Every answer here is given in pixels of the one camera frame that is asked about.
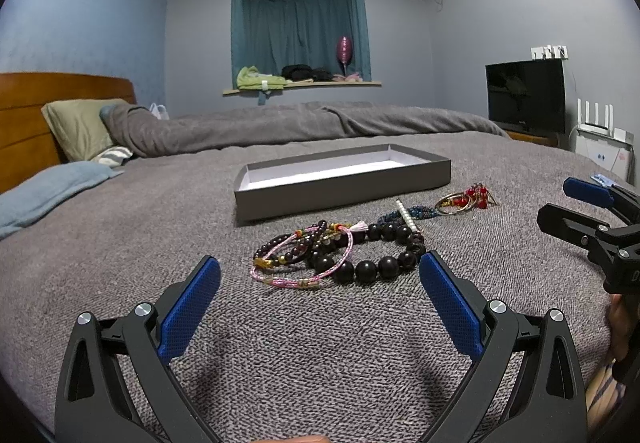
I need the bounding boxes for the white wifi router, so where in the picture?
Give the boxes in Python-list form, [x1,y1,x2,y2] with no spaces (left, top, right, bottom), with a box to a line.
[575,98,634,146]

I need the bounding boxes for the green folded cloth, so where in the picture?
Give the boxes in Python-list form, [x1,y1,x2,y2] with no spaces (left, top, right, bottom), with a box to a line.
[236,66,288,91]

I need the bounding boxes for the striped grey white pillow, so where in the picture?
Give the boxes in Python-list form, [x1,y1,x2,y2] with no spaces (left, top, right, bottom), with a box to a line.
[92,146,134,168]

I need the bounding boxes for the pink woven cord bracelet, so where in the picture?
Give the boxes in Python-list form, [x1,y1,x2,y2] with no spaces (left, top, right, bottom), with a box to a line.
[249,220,370,291]

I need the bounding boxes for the wooden window sill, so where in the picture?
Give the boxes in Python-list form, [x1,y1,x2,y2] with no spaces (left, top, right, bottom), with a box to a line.
[222,81,383,97]

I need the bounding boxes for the person's right hand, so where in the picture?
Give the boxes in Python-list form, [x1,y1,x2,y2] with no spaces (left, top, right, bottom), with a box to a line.
[608,293,637,362]

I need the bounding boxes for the teal window curtain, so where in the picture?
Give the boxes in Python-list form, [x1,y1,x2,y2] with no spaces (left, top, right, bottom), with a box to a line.
[230,0,372,88]

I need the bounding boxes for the patterned sleeve forearm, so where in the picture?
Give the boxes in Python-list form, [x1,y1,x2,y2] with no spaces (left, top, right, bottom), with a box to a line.
[586,359,626,433]

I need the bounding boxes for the grey shallow cardboard tray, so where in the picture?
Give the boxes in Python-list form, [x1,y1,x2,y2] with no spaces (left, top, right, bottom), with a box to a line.
[233,144,451,223]

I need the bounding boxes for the white plastic bag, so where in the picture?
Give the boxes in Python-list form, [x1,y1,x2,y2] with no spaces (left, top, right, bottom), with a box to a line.
[149,103,169,120]

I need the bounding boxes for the wooden headboard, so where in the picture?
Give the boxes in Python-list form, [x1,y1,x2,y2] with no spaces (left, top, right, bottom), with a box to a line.
[0,72,136,192]

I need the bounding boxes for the small dark garnet bead bracelet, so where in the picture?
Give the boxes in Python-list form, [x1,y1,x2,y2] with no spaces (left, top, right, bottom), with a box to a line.
[252,218,331,273]

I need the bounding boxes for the gold bangle with red beads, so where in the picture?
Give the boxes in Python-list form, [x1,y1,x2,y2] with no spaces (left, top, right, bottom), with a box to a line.
[435,183,498,215]

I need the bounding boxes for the grey bedspread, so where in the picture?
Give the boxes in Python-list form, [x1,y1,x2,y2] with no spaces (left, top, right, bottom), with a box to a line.
[1,132,610,442]

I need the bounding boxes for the grey duvet roll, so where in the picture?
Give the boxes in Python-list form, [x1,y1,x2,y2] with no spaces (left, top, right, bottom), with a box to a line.
[100,102,506,158]

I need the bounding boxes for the large black bead bracelet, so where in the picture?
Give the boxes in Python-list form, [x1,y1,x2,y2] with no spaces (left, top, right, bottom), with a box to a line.
[305,220,428,286]

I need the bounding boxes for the olive green pillow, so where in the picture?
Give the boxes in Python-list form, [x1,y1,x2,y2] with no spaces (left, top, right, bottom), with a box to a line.
[41,98,126,161]

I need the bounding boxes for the black clothing pile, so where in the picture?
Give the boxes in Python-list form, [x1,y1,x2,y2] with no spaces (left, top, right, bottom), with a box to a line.
[281,64,333,82]

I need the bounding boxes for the white storage box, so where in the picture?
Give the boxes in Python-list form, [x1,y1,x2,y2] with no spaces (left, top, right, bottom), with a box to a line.
[574,128,634,183]

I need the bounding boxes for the black flat television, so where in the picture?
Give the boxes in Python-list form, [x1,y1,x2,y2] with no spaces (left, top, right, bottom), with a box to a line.
[485,59,566,134]

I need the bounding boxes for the white pearl bracelet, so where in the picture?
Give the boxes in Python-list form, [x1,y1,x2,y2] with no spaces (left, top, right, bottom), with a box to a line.
[395,199,419,235]

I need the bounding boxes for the white wall power strip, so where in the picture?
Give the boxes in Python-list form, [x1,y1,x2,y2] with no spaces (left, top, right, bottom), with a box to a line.
[530,45,568,60]

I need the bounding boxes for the blue beaded bracelet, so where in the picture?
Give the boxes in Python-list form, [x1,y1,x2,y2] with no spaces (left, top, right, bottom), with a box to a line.
[377,204,450,225]

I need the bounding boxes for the pink balloon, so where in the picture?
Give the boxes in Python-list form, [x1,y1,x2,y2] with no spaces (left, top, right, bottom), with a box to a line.
[336,36,352,76]

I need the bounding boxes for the light blue blanket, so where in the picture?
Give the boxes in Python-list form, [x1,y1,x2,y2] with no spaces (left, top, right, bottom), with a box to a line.
[1,161,122,239]

